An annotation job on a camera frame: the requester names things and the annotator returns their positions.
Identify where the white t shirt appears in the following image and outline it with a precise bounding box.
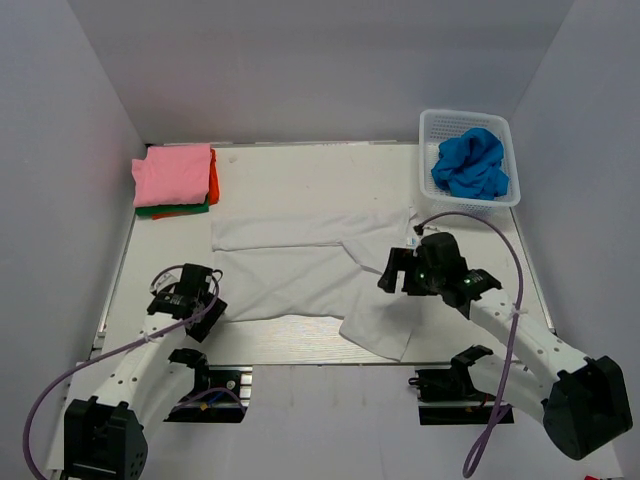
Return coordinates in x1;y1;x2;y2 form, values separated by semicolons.
211;207;421;361

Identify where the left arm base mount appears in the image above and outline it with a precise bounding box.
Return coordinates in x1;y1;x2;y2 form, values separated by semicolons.
165;366;253;425

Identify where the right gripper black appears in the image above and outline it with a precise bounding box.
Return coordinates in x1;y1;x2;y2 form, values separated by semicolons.
378;248;444;297

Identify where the white plastic basket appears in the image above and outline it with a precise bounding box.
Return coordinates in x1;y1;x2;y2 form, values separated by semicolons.
415;109;521;215

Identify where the blue t shirt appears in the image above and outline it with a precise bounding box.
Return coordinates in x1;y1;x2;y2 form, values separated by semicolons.
431;127;509;201

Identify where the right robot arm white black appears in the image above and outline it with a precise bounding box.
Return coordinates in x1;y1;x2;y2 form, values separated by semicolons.
378;233;633;460

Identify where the pink folded t shirt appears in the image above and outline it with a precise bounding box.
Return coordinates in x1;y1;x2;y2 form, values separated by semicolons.
131;144;211;208

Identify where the green folded t shirt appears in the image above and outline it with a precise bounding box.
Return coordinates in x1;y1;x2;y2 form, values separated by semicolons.
135;200;209;218

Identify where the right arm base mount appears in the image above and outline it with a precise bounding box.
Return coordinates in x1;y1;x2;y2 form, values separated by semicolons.
408;367;495;426

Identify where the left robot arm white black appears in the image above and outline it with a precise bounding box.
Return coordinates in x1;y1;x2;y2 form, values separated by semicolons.
63;264;227;479

